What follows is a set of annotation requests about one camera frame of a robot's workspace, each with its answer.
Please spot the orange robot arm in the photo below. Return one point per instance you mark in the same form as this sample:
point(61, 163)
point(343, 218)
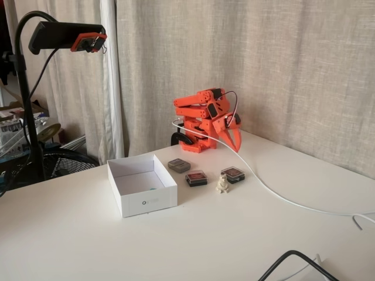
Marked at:
point(190, 102)

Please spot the black camera holder bar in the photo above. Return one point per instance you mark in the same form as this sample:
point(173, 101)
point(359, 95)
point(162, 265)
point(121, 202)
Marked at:
point(58, 35)

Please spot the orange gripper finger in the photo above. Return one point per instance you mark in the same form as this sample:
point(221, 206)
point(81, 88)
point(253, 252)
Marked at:
point(238, 139)
point(228, 136)

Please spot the black stamp case red inlay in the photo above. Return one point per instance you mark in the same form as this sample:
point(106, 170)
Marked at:
point(196, 178)
point(233, 174)

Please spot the white cardboard bin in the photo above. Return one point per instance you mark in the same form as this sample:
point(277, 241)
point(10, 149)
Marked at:
point(146, 202)

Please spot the grey plastic case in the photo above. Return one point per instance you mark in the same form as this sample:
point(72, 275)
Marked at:
point(178, 165)

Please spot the printed white carton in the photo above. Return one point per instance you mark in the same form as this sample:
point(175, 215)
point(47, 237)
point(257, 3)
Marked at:
point(11, 131)

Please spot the metal lamp head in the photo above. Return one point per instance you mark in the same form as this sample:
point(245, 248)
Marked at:
point(48, 128)

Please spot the orange gripper body black servo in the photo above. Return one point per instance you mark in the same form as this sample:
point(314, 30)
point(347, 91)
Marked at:
point(225, 126)

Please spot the small cream animal figurine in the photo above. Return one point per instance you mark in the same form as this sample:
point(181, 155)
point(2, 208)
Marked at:
point(222, 184)

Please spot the orange camera mount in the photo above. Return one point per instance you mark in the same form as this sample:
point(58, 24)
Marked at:
point(79, 42)

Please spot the brown cardboard box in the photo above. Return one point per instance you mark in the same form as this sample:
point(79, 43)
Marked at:
point(11, 109)

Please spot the black gooseneck stand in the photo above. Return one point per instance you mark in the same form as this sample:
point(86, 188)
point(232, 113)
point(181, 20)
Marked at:
point(22, 67)

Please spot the black table clamp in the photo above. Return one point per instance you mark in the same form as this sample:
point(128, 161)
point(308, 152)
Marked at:
point(178, 135)

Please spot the white folded rack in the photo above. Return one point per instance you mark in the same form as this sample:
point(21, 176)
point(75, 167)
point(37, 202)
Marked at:
point(73, 142)

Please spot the black floor fan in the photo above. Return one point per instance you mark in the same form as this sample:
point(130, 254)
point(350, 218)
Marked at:
point(67, 164)

